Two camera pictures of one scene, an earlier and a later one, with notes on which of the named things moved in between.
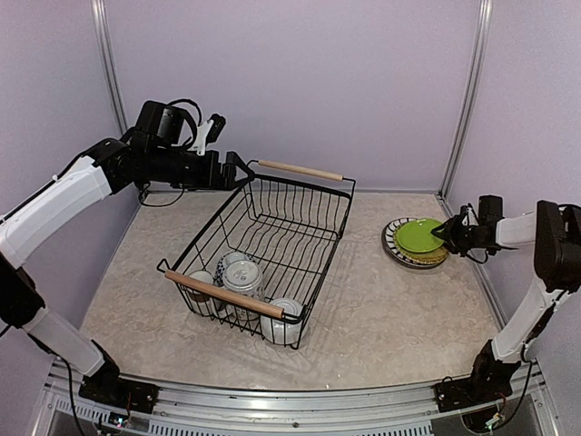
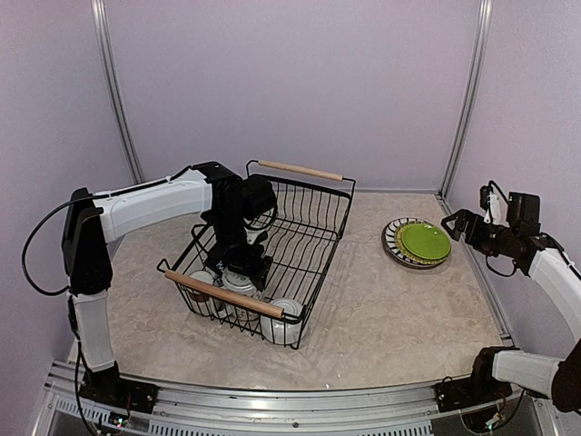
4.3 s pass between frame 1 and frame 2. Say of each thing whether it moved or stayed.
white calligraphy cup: stayed
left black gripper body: moved
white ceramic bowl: stayed
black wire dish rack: stayed
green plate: moved
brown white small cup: stayed
